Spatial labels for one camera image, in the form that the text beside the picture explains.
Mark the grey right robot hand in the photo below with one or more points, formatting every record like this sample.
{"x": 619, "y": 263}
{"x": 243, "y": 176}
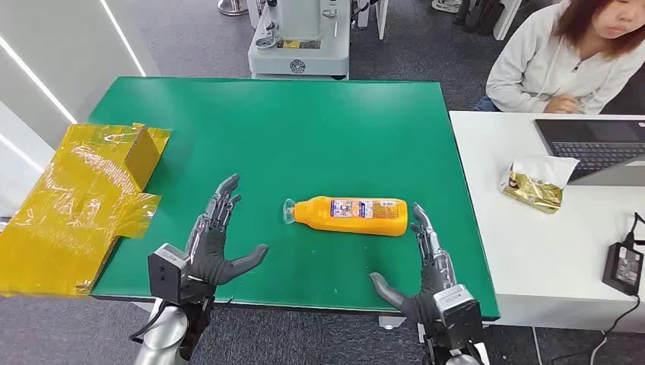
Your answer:
{"x": 428, "y": 282}

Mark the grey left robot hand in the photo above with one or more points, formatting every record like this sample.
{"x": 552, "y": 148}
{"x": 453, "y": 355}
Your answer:
{"x": 206, "y": 257}

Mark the orange plastic bottle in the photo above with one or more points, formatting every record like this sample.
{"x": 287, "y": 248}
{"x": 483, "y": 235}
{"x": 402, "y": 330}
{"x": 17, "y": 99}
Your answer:
{"x": 322, "y": 216}

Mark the gold snack packet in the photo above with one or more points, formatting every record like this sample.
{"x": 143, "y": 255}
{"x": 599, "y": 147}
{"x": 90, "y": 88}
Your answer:
{"x": 534, "y": 189}

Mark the yellow taped cardboard box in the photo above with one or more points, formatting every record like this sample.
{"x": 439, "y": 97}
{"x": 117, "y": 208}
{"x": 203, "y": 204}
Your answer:
{"x": 65, "y": 211}

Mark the black power adapter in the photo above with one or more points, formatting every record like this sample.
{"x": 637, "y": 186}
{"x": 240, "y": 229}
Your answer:
{"x": 624, "y": 267}

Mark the dark grey laptop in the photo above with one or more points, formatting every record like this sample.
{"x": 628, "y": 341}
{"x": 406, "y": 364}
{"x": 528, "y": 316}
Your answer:
{"x": 589, "y": 146}

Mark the person's hand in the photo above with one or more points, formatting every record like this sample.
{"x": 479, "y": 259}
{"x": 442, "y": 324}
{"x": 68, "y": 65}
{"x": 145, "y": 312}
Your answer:
{"x": 562, "y": 104}

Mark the grey machine stand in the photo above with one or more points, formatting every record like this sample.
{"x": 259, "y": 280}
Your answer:
{"x": 302, "y": 50}

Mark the person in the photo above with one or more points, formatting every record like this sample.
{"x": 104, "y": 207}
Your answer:
{"x": 534, "y": 65}

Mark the chrome stand base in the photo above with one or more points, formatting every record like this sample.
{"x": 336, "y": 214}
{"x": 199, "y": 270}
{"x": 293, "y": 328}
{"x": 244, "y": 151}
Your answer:
{"x": 233, "y": 7}

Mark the white desk leg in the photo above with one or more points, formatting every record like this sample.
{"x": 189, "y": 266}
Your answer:
{"x": 506, "y": 17}

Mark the white shoe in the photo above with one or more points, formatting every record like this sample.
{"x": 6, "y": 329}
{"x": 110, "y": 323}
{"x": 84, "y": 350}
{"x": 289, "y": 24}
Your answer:
{"x": 446, "y": 5}

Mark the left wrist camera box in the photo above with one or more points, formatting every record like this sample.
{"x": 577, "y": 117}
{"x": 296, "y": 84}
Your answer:
{"x": 166, "y": 274}

